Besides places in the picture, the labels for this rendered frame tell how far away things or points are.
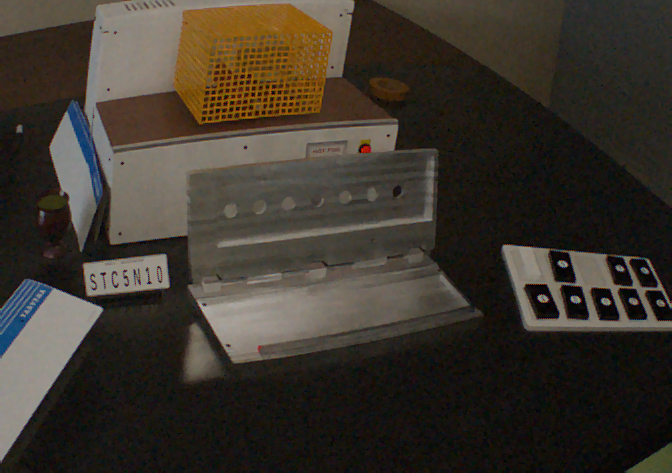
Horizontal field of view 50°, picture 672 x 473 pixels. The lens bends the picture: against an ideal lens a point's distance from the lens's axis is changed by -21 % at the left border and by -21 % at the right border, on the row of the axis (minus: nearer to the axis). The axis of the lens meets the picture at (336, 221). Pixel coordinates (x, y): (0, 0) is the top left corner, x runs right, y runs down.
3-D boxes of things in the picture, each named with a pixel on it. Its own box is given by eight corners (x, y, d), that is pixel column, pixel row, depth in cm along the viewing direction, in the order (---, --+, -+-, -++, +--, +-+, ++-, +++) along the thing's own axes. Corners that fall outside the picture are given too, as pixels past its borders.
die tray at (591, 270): (525, 330, 143) (526, 326, 143) (500, 248, 166) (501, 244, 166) (679, 330, 147) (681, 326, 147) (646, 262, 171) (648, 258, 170)
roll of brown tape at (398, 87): (411, 92, 231) (412, 84, 230) (402, 104, 222) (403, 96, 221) (374, 82, 233) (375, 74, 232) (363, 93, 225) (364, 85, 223)
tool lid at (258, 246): (189, 173, 130) (186, 171, 132) (193, 292, 136) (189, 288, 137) (438, 150, 150) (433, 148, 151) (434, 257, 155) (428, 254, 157)
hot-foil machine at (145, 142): (109, 250, 146) (121, 52, 127) (77, 153, 176) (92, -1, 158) (467, 206, 180) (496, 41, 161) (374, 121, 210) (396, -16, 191)
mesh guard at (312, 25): (199, 124, 146) (211, 38, 138) (171, 84, 161) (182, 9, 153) (319, 112, 156) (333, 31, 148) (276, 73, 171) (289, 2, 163)
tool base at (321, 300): (233, 374, 124) (233, 356, 122) (187, 295, 139) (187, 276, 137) (480, 325, 143) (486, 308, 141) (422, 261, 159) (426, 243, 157)
